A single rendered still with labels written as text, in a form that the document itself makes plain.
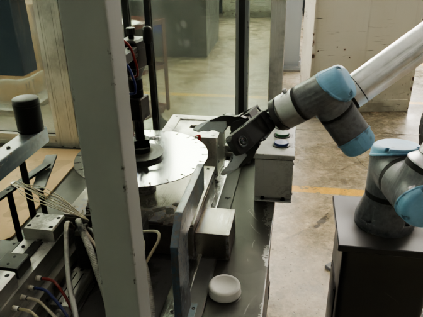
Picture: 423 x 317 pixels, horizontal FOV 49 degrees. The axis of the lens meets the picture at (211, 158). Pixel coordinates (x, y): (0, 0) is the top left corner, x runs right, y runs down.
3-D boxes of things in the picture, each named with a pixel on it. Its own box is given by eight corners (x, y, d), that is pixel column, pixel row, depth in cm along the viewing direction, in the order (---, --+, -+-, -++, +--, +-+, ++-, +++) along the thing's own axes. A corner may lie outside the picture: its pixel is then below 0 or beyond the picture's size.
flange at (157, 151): (122, 167, 110) (121, 158, 109) (116, 149, 120) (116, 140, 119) (168, 161, 113) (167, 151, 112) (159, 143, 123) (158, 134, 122)
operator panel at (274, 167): (260, 159, 160) (262, 117, 153) (293, 161, 158) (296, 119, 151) (253, 200, 135) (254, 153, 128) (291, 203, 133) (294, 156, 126)
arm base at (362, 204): (407, 209, 129) (413, 177, 125) (420, 240, 116) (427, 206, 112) (351, 204, 132) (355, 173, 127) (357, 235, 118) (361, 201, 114)
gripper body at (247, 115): (253, 141, 110) (296, 120, 103) (240, 156, 103) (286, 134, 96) (236, 114, 109) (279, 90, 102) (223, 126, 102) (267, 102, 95)
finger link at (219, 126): (201, 123, 112) (238, 125, 108) (191, 132, 107) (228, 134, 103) (200, 111, 110) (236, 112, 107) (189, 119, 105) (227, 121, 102)
